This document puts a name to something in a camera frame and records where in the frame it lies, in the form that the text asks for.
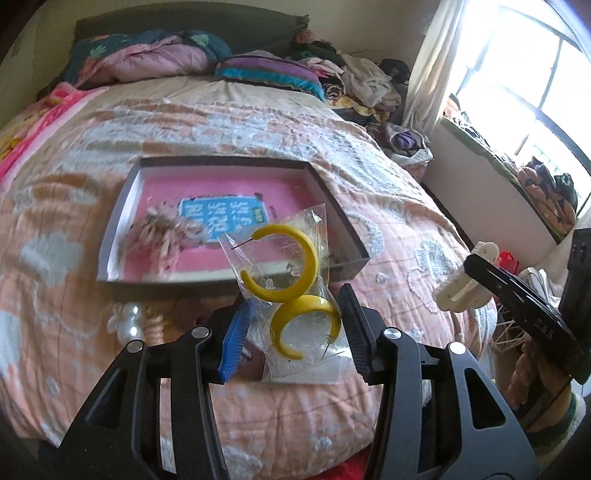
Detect beige bed sheet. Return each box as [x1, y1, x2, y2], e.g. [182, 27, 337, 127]
[106, 76, 333, 121]

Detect clear bag of yellow earrings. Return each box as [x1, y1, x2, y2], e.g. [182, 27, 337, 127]
[217, 203, 358, 386]

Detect clothes on window sill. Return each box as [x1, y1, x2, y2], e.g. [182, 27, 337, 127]
[443, 95, 580, 241]

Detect window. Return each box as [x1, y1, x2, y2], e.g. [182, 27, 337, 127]
[443, 0, 591, 185]

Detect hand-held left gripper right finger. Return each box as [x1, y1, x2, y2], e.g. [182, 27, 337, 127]
[339, 282, 541, 480]

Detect purple striped pillow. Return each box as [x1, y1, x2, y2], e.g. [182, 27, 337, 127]
[215, 54, 326, 100]

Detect pile of clothes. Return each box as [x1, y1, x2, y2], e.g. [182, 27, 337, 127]
[291, 30, 411, 125]

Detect white curtain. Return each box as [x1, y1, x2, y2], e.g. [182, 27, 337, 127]
[402, 0, 467, 139]

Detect pink-lined cardboard box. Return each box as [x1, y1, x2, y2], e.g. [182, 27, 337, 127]
[96, 156, 371, 284]

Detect pink printed blanket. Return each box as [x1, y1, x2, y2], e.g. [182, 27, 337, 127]
[0, 83, 88, 176]

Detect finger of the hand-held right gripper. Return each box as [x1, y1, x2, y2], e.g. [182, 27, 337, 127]
[464, 253, 591, 384]

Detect pearl hair clip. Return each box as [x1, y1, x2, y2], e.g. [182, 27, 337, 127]
[107, 302, 141, 344]

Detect person's right forearm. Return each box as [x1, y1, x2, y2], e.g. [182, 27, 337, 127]
[508, 342, 583, 457]

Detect pink and teal quilt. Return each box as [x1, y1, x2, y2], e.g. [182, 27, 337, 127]
[65, 30, 232, 86]

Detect basket of clothes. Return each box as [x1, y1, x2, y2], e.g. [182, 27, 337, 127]
[383, 124, 435, 168]

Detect cream hair claw clip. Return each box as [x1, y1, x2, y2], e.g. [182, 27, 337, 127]
[433, 241, 500, 315]

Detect dark green headboard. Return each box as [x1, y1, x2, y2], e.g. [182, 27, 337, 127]
[74, 8, 310, 47]

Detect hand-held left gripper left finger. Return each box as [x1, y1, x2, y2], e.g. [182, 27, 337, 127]
[60, 302, 259, 480]

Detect peach and white blanket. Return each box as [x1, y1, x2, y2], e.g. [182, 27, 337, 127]
[0, 99, 499, 462]

